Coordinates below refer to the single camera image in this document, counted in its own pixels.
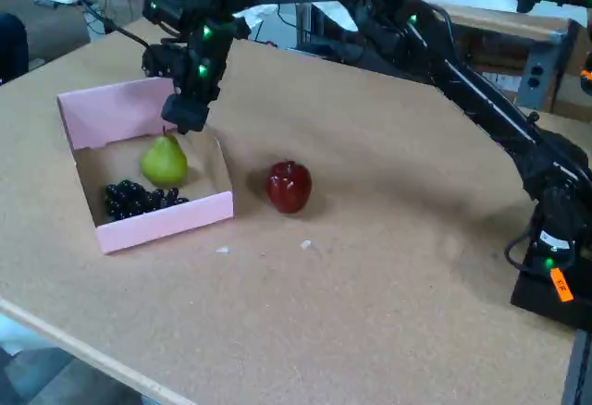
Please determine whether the green toy pear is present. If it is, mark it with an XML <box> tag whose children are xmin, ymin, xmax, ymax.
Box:
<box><xmin>140</xmin><ymin>126</ymin><xmax>190</xmax><ymax>188</ymax></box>

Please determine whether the pink cardboard box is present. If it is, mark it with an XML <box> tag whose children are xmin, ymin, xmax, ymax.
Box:
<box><xmin>56</xmin><ymin>76</ymin><xmax>236</xmax><ymax>256</ymax></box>

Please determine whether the black toy grapes bunch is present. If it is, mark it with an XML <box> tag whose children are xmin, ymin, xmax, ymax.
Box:
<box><xmin>102</xmin><ymin>179</ymin><xmax>191</xmax><ymax>222</ymax></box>

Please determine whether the red toy apple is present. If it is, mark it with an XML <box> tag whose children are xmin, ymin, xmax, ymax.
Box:
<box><xmin>265</xmin><ymin>159</ymin><xmax>314</xmax><ymax>215</ymax></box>

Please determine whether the white hanging cloth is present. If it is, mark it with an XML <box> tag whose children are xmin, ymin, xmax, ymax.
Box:
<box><xmin>233</xmin><ymin>1</ymin><xmax>366</xmax><ymax>35</ymax></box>

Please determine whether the black chair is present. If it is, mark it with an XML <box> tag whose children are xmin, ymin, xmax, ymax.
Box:
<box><xmin>0</xmin><ymin>12</ymin><xmax>30</xmax><ymax>86</ymax></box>

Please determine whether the wooden workbench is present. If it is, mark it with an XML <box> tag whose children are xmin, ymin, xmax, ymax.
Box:
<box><xmin>434</xmin><ymin>1</ymin><xmax>592</xmax><ymax>117</ymax></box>

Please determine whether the orange label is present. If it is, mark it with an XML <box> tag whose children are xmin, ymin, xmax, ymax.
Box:
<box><xmin>549</xmin><ymin>267</ymin><xmax>574</xmax><ymax>303</ymax></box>

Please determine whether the small black camera box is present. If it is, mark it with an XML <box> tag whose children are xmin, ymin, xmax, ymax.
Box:
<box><xmin>141</xmin><ymin>43</ymin><xmax>189</xmax><ymax>79</ymax></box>

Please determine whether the looped black camera cable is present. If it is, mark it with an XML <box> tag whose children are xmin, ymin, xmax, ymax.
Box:
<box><xmin>81</xmin><ymin>0</ymin><xmax>154</xmax><ymax>50</ymax></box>

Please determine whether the black base cable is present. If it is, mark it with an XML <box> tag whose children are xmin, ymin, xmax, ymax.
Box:
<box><xmin>503</xmin><ymin>231</ymin><xmax>540</xmax><ymax>271</ymax></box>

